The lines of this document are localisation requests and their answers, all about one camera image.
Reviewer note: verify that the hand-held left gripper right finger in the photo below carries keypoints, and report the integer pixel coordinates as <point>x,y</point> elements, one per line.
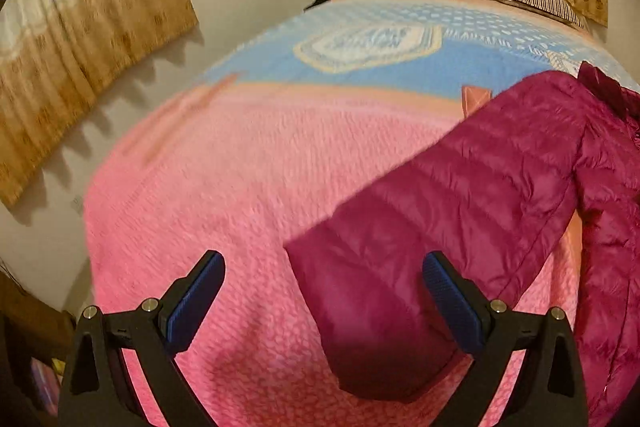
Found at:
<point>452,307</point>

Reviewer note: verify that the pink and blue printed bedspread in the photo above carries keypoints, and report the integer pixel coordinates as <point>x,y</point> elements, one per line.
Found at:
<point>225,182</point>

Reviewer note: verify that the magenta puffer jacket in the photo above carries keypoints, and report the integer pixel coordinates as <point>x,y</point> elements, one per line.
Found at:
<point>475,187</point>

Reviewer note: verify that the brown wooden furniture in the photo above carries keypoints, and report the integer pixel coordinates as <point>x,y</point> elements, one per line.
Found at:
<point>30,312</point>

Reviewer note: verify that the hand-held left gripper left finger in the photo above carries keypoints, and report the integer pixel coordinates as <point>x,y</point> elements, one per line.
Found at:
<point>194,304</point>

